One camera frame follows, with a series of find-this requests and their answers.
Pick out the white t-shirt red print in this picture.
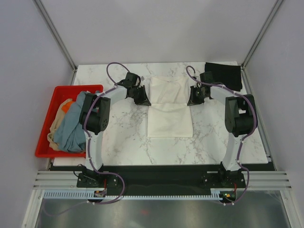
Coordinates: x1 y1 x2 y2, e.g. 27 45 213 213
147 76 193 138

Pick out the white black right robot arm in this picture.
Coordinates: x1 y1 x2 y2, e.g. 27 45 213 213
187 73 258 187

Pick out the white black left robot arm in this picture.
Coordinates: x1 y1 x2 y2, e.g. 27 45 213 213
79 72 151 187

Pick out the folded black t-shirt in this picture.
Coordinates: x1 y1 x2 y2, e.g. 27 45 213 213
205 62 243 92

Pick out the orange garment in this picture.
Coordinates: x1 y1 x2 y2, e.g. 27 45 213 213
61 101 74 114

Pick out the red plastic bin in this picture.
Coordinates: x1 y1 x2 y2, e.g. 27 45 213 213
35 85 104 159

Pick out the beige t-shirt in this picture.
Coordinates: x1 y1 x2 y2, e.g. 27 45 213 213
47 98 72 151

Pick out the light blue t-shirt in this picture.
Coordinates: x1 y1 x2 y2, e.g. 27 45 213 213
54 91 89 153

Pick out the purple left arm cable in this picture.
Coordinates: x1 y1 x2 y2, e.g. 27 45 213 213
83 61 131 176

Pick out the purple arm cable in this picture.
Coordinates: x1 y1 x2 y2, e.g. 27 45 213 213
185 65 258 171
83 61 131 176

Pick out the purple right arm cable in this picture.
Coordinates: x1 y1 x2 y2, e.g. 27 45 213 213
185 65 258 171

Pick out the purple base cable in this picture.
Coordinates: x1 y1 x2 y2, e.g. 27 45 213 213
85 172 126 206

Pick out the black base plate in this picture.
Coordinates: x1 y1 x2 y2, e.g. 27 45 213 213
76 163 274 197

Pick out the left aluminium frame post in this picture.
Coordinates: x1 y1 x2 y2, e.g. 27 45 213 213
33 0 77 72

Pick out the aluminium frame post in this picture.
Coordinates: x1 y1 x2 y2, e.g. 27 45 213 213
241 0 285 69
33 0 77 72

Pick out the right aluminium frame post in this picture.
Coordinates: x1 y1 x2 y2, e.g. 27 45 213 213
241 0 285 69

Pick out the white slotted cable duct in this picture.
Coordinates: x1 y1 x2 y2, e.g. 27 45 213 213
43 190 222 200

